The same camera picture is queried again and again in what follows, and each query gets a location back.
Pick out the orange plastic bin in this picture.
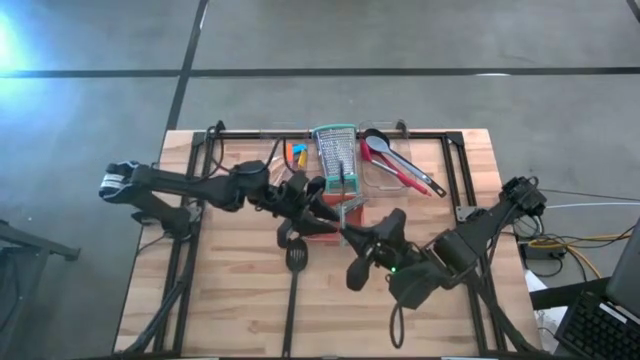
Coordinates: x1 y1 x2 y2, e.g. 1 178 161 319
298 192 366 246

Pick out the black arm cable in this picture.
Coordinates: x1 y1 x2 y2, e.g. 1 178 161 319
388 299 407 350
202 119 289 177

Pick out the black desk bar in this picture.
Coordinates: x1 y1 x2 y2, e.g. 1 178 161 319
528 277 614 312

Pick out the clear plastic container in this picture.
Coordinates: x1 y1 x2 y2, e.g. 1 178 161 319
358 118 415 194
259 130 317 194

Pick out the white paper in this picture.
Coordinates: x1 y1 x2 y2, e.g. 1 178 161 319
523 269 569 354

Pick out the yellow cable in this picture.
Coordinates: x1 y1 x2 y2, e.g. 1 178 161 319
528 238 604 280

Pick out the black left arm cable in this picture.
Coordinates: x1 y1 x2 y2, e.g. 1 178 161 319
202 119 289 177

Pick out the white cable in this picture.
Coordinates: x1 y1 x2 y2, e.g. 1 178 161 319
544 201 640 210

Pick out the black power box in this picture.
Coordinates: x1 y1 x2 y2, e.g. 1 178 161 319
519 242 569 262

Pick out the steel box grater teal trim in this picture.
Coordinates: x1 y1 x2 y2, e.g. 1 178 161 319
312 123 362 195

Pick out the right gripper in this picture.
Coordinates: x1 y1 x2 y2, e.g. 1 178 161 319
341 209 421 292

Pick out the black plastic spoon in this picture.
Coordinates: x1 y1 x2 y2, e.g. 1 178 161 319
362 128 449 199

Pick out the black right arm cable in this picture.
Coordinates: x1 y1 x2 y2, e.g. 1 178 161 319
388 299 407 350

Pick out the black slotted spoon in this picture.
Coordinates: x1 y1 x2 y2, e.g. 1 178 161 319
279 236 310 359

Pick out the black laptop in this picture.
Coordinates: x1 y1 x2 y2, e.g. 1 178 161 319
553 217 640 360

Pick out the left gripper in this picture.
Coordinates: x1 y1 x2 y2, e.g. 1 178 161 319
267 170 342 250

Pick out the black stand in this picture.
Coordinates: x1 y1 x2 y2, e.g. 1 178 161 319
0 218 82 360

